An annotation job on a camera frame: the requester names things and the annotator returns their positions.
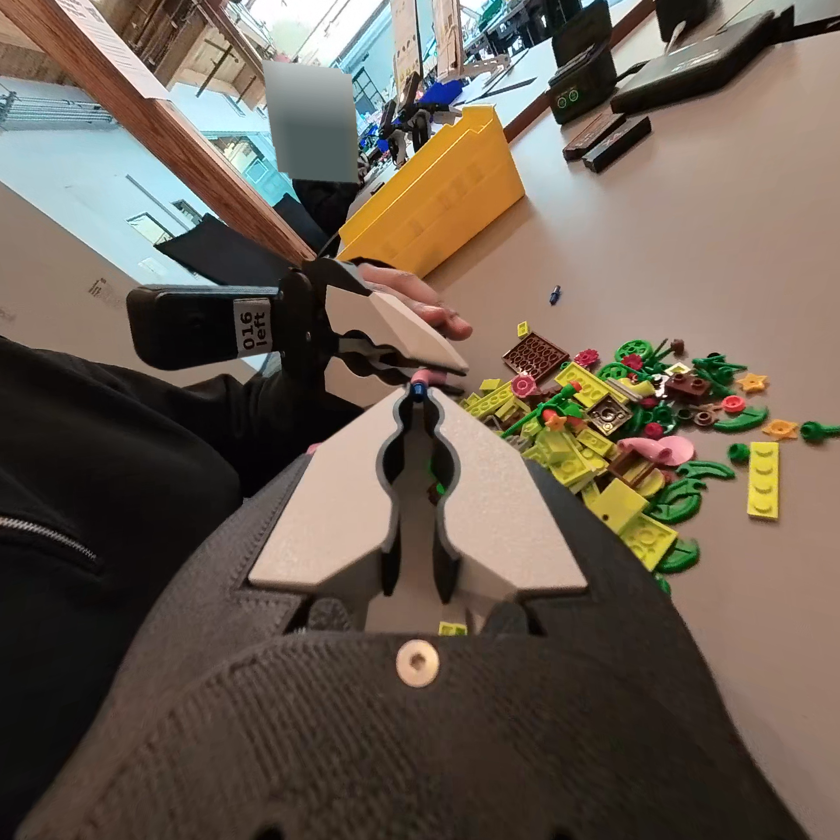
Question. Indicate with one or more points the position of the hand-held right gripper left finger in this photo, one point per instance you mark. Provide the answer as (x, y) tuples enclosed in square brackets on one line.
[(321, 518)]

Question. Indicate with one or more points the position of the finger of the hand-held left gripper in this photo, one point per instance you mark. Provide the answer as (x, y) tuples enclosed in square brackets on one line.
[(400, 328), (348, 387)]

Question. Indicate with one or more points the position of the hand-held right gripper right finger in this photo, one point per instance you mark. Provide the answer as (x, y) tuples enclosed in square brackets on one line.
[(512, 525)]

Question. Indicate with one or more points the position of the pink toy nut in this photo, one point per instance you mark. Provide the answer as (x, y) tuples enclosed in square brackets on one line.
[(422, 377)]

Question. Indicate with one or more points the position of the person's left forearm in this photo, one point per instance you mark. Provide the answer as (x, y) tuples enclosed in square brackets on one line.
[(164, 426)]

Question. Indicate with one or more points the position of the black hobby robot arm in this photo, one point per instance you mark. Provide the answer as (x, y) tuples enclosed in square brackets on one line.
[(413, 118)]

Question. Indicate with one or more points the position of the person's left hand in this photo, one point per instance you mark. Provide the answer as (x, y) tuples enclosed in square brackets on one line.
[(420, 298)]

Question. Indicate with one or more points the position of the black office chair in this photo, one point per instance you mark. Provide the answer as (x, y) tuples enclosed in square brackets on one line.
[(223, 253)]

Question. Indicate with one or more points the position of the pile of toy bricks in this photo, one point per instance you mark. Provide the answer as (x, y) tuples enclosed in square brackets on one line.
[(590, 433)]

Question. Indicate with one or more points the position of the yellow plastic bin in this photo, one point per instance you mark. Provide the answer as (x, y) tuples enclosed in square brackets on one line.
[(446, 190)]

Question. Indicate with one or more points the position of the lime long toy plate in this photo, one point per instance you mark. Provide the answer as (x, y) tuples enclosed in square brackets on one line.
[(763, 482)]

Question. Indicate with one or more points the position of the small black battery red label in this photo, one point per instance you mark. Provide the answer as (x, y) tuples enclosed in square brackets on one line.
[(594, 134)]

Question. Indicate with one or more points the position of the person's black jacket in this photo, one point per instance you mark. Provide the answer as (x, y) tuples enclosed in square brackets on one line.
[(65, 656)]

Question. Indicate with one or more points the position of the short cardboard sign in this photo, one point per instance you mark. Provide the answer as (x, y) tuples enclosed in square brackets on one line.
[(405, 33)]

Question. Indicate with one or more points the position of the white paper notice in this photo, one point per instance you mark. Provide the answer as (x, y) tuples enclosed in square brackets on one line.
[(105, 39)]

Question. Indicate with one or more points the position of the tall cardboard sign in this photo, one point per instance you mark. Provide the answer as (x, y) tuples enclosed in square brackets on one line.
[(447, 33)]

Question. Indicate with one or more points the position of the black charger case green lights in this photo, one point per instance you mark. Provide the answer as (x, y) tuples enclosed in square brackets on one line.
[(581, 72)]

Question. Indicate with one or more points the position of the flat black device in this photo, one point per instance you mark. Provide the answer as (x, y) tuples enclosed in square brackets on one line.
[(695, 65)]

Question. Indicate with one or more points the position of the small black cube device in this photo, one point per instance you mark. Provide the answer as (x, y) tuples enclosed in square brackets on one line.
[(682, 13)]

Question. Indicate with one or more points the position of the wooden support post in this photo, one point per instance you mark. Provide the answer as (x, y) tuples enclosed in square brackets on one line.
[(197, 151)]

